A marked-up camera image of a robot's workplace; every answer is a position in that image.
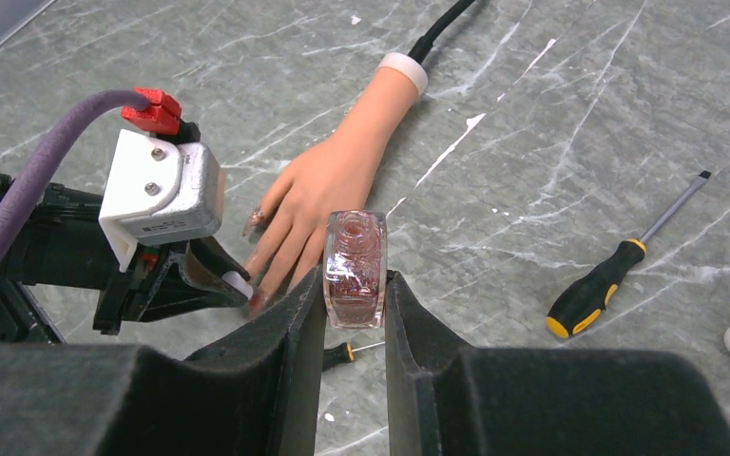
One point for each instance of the glitter nail polish bottle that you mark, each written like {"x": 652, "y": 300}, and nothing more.
{"x": 354, "y": 269}

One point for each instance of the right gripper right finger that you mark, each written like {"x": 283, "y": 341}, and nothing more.
{"x": 448, "y": 397}

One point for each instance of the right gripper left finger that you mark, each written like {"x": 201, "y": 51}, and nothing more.
{"x": 253, "y": 392}

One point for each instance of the black hand stand stem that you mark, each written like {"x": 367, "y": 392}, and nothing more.
{"x": 423, "y": 46}

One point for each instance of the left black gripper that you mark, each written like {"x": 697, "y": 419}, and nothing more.
{"x": 137, "y": 295}

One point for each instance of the black yellow screwdriver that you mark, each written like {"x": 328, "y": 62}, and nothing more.
{"x": 344, "y": 353}
{"x": 584, "y": 300}

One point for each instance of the white nail polish cap brush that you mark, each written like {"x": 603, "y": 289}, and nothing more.
{"x": 255, "y": 298}

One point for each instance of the near black yellow screwdriver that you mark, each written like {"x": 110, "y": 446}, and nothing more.
{"x": 344, "y": 353}

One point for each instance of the far black yellow screwdriver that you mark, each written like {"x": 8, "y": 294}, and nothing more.
{"x": 584, "y": 300}

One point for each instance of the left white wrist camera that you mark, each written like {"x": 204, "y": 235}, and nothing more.
{"x": 164, "y": 184}

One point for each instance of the mannequin practice hand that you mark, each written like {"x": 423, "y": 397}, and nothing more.
{"x": 336, "y": 174}

